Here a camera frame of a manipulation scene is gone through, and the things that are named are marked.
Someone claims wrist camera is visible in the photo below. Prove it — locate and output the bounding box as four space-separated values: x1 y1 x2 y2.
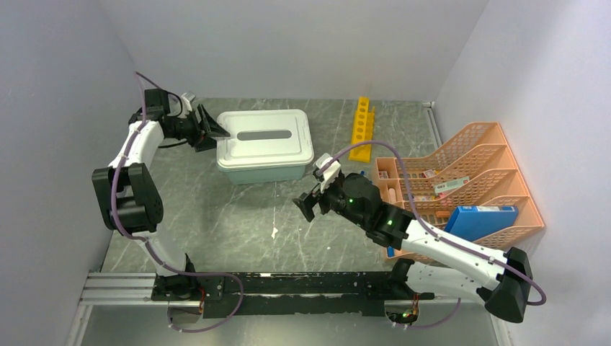
313 153 342 193
180 92 196 114

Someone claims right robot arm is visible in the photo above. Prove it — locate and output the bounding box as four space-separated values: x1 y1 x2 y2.
293 173 535 324

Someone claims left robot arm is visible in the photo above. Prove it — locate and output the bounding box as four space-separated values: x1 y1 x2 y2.
92 88 229 300

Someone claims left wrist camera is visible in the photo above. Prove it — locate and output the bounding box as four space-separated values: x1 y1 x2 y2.
180 92 196 114

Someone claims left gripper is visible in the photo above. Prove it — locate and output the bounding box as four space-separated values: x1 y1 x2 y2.
166 104 229 152

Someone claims mint green plastic bin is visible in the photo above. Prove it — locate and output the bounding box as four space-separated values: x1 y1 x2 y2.
218 164 306 185

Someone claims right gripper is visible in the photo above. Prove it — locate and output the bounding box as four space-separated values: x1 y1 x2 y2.
293 174 368 229

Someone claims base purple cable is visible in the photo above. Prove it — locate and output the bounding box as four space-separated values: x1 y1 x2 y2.
166 272 245 334

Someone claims yellow test tube rack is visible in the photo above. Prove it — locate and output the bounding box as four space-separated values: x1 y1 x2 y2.
348 97 375 163

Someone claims white plastic bin lid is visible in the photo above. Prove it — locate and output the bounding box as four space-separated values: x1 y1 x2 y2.
216 109 314 171

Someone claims blue binder folder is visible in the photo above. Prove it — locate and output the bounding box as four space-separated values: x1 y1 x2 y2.
444 205 519 241

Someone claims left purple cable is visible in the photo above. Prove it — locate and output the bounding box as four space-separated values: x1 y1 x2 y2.
110 71 166 268

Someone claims orange mesh file organizer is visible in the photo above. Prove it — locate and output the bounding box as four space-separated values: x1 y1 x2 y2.
372 122 545 249

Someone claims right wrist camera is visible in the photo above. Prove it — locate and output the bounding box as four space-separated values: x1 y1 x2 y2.
313 153 342 193

